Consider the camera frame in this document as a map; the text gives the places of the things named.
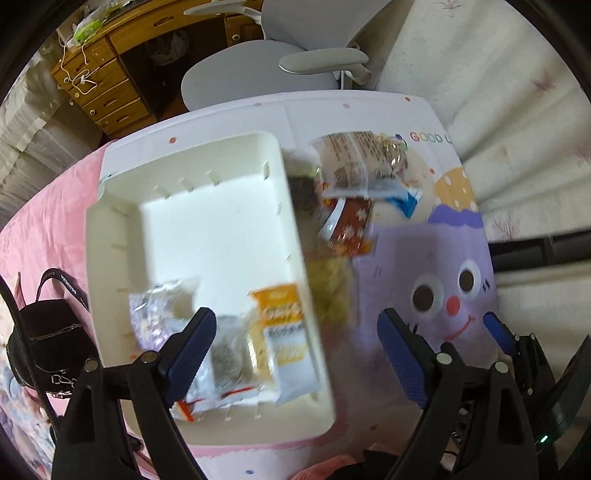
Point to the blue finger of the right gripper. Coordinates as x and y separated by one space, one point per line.
501 333

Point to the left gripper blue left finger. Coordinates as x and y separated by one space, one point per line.
92 441

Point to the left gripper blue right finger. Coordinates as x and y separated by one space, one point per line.
473 424

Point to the yellow white oats snack bag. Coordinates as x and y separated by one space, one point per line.
278 341

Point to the clear bag of puffed snack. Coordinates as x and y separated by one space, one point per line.
330 280

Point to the clear bag of mixed nuts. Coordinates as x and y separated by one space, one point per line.
361 164

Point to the white plastic storage bin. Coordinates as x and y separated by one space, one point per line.
217 218

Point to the cartoon printed play mat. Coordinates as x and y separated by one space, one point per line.
435 268

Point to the black handbag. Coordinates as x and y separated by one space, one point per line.
50 347

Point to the white printed snack bag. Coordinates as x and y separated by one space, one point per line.
225 377

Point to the purple patterned snack bag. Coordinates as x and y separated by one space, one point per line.
161 311

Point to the blue snack bar wrapper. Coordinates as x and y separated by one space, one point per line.
397 196

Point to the orange red small snack packet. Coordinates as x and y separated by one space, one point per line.
352 247

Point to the dark red snack packet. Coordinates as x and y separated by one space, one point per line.
348 219

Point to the pink bed sheet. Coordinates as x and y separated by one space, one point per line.
49 231

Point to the dark brown jerky packet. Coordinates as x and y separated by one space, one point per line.
302 179

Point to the white lace covered furniture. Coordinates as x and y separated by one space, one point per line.
43 132

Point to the grey office chair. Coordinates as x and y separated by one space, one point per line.
306 46

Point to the wooden desk with drawers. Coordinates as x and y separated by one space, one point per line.
128 75

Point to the green tissue pack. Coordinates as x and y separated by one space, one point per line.
89 26

